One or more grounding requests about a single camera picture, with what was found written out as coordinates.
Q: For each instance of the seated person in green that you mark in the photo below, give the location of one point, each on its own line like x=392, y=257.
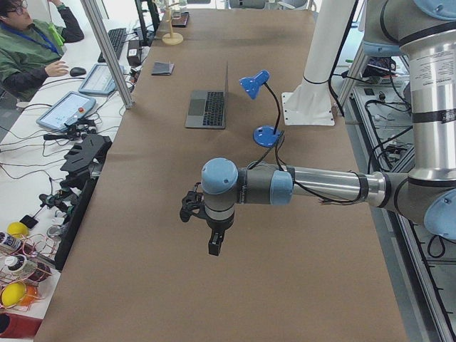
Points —
x=31, y=49

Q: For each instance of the blue desk lamp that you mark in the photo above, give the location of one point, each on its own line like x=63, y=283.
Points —
x=265, y=135

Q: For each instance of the black gripper stand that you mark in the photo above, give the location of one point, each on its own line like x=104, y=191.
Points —
x=88, y=156

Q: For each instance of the black keyboard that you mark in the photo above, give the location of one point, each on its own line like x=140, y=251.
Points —
x=117, y=39

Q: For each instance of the grey laptop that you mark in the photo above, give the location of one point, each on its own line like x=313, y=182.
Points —
x=207, y=108

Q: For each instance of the small black adapter box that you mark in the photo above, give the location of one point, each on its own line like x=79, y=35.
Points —
x=134, y=54

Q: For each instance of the dark grey folded cloth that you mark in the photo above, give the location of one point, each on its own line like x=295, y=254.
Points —
x=162, y=68

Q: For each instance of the black computer mouse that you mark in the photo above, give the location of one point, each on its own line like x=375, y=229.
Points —
x=77, y=71

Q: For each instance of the lower teach pendant tablet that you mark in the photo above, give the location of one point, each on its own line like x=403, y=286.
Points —
x=66, y=111

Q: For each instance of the wooden cup stand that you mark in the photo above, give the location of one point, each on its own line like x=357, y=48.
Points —
x=171, y=38

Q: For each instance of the teach pendant tablet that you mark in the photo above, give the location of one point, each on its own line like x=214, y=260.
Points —
x=66, y=111
x=98, y=81

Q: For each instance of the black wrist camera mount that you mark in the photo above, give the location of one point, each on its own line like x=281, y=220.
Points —
x=192, y=204

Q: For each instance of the upper teach pendant tablet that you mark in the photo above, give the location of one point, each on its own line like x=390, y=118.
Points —
x=98, y=81

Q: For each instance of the yellow ball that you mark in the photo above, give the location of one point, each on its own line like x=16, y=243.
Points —
x=18, y=230

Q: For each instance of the yellow fruit in basket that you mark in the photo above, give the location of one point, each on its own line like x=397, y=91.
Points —
x=13, y=295

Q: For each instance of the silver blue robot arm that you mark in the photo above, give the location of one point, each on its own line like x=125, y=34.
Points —
x=425, y=32

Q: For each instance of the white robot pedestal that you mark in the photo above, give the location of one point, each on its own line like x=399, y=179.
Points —
x=310, y=103

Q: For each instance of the bottles in copper basket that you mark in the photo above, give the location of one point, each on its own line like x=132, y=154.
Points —
x=20, y=262

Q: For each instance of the aluminium frame post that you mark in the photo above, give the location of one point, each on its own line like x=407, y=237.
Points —
x=96, y=22

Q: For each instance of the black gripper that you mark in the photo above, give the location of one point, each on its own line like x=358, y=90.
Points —
x=216, y=226

